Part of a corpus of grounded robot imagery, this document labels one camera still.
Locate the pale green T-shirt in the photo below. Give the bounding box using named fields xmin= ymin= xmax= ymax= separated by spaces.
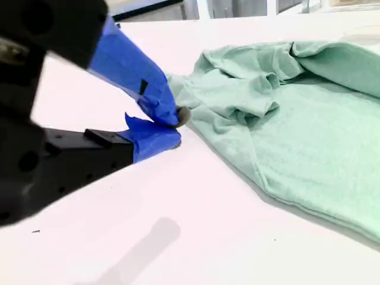
xmin=164 ymin=40 xmax=380 ymax=246

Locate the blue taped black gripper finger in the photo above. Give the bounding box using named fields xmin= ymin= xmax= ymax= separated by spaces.
xmin=0 ymin=0 xmax=192 ymax=129
xmin=43 ymin=112 xmax=182 ymax=197

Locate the black bar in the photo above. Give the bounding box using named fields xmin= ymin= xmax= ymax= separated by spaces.
xmin=109 ymin=0 xmax=185 ymax=21

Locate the white frame post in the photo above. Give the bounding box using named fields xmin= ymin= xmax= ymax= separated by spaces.
xmin=195 ymin=0 xmax=215 ymax=20

